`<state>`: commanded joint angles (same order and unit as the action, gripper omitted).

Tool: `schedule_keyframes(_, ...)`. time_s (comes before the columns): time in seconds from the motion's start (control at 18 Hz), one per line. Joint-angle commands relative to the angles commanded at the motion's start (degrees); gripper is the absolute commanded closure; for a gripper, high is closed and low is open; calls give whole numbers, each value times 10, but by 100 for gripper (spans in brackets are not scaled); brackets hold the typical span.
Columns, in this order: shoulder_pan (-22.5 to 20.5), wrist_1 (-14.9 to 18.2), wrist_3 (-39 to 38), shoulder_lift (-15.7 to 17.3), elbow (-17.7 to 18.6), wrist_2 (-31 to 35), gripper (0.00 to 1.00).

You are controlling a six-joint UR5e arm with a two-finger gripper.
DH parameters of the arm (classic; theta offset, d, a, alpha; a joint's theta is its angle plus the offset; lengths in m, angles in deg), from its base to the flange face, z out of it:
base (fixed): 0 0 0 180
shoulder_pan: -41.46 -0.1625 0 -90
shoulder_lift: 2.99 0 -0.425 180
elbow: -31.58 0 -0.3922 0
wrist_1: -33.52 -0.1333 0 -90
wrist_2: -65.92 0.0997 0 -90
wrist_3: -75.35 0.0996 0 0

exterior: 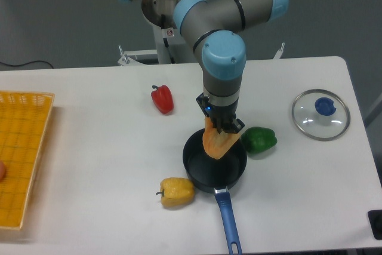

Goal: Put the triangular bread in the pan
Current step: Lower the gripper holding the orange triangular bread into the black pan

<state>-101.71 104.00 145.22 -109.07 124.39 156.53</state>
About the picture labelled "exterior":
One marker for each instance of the white table clamp bracket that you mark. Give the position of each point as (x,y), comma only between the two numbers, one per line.
(137,57)
(279,53)

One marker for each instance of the white table clamp bracket left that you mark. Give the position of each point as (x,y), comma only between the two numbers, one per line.
(137,57)

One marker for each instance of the glass lid blue knob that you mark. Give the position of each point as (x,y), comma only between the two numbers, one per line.
(320,115)

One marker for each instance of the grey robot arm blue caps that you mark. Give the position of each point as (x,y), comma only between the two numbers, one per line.
(209,33)

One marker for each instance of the black device at table edge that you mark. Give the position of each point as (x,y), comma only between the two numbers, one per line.
(375,219)

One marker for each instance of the red bell pepper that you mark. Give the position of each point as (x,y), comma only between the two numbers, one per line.
(162,98)

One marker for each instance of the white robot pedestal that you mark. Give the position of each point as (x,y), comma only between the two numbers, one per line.
(170,45)

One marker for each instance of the white table clamp bracket right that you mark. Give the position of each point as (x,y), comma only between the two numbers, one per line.
(279,53)

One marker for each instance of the black pan blue handle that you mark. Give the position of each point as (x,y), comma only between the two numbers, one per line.
(217,176)

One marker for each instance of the yellow woven basket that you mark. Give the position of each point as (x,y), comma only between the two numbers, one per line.
(24,120)

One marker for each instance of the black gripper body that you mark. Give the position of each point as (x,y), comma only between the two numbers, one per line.
(218,107)

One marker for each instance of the green bell pepper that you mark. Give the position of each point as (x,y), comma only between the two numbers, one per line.
(258,139)

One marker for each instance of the yellow bell pepper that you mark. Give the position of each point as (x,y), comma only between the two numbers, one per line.
(176,191)

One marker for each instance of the orange triangle bread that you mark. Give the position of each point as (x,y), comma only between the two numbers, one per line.
(216,144)

